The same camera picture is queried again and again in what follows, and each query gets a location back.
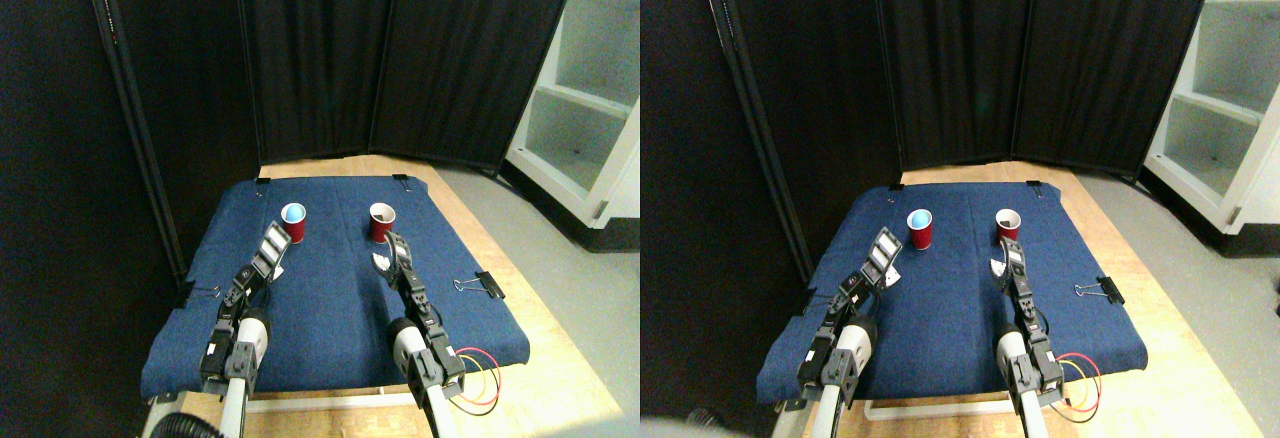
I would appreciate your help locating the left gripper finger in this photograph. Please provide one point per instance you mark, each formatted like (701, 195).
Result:
(276, 273)
(885, 251)
(890, 278)
(275, 246)

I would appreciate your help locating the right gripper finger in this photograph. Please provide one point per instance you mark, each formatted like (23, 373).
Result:
(998, 268)
(400, 256)
(382, 264)
(1016, 261)

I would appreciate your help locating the red cup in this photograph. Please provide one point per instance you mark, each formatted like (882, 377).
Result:
(1007, 234)
(382, 231)
(294, 234)
(920, 240)

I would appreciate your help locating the blue ball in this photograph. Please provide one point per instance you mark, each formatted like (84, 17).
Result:
(293, 214)
(919, 220)

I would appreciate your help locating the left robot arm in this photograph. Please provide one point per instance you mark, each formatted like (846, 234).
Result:
(858, 343)
(252, 338)

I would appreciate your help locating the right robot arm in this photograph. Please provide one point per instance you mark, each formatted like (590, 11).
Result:
(403, 343)
(1012, 353)

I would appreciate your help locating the dark blue cloth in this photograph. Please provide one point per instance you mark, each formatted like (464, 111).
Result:
(940, 328)
(330, 318)

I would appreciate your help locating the black curtain stand pole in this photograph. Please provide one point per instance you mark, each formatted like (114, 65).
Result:
(139, 118)
(756, 118)

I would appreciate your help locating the white shelf unit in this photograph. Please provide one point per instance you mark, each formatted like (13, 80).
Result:
(600, 48)
(1235, 58)

